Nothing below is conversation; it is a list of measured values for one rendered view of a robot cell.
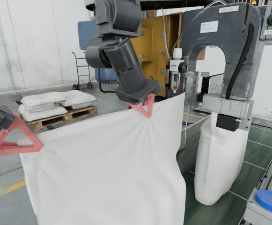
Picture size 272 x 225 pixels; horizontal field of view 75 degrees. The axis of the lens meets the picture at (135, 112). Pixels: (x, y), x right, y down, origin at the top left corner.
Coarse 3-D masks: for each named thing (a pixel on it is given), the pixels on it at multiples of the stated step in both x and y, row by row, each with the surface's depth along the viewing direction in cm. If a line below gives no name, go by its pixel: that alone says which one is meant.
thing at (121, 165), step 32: (64, 128) 32; (96, 128) 37; (128, 128) 43; (160, 128) 51; (32, 160) 30; (64, 160) 34; (96, 160) 39; (128, 160) 46; (160, 160) 56; (32, 192) 31; (64, 192) 36; (96, 192) 41; (128, 192) 46; (160, 192) 51; (64, 224) 37; (96, 224) 40; (128, 224) 42; (160, 224) 50
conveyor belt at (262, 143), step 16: (256, 128) 201; (256, 144) 166; (256, 160) 142; (192, 176) 124; (240, 176) 124; (256, 176) 124; (192, 192) 109; (240, 192) 109; (192, 208) 98; (208, 208) 98; (224, 208) 98; (240, 208) 98; (192, 224) 89; (208, 224) 89; (224, 224) 89; (240, 224) 99
